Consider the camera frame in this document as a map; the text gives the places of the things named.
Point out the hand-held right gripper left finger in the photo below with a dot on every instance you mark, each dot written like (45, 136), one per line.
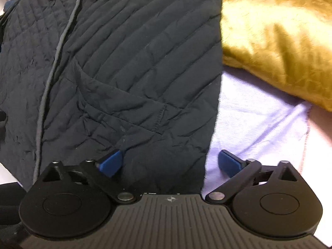
(111, 162)

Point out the dark cloth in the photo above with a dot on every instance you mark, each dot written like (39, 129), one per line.
(9, 205)

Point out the golden patterned quilt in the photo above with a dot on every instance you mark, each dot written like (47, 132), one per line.
(280, 39)

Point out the lavender bed sheet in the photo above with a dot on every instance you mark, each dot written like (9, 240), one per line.
(254, 124)

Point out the black quilted jacket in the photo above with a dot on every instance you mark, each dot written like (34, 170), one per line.
(134, 64)

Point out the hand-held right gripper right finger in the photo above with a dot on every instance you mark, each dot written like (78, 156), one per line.
(228, 163)

